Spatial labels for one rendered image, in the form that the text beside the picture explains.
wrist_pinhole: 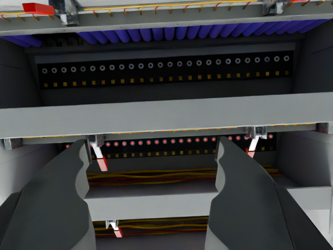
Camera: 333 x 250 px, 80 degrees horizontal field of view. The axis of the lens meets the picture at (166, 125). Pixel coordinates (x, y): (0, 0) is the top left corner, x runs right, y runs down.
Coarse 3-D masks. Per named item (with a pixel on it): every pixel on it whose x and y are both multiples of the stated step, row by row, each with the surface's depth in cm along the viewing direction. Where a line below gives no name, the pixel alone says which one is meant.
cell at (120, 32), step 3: (114, 30) 32; (117, 30) 31; (120, 30) 31; (123, 30) 32; (126, 30) 34; (117, 33) 33; (120, 33) 33; (123, 33) 33; (126, 33) 34; (120, 36) 34; (123, 36) 34; (126, 36) 35; (129, 36) 37; (120, 39) 36; (123, 39) 35; (126, 39) 36; (129, 39) 37; (126, 42) 37
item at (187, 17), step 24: (240, 0) 26; (0, 24) 28; (24, 24) 28; (48, 24) 28; (96, 24) 28; (120, 24) 28; (144, 24) 28; (168, 24) 29; (192, 24) 29; (216, 24) 30
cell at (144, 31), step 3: (141, 30) 32; (144, 30) 32; (147, 30) 32; (150, 30) 34; (141, 33) 34; (144, 33) 33; (147, 33) 33; (150, 33) 34; (144, 36) 35; (147, 36) 35; (150, 36) 36; (144, 39) 36; (147, 39) 36; (150, 39) 37
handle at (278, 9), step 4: (280, 0) 23; (284, 0) 23; (288, 0) 23; (292, 0) 21; (296, 0) 21; (300, 0) 21; (276, 4) 25; (280, 4) 25; (276, 8) 25; (280, 8) 24; (276, 12) 25
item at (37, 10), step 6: (24, 6) 18; (30, 6) 18; (36, 6) 19; (42, 6) 19; (48, 6) 20; (30, 12) 19; (36, 12) 19; (42, 12) 19; (48, 12) 20; (54, 12) 22; (60, 12) 23; (60, 18) 25; (66, 18) 25
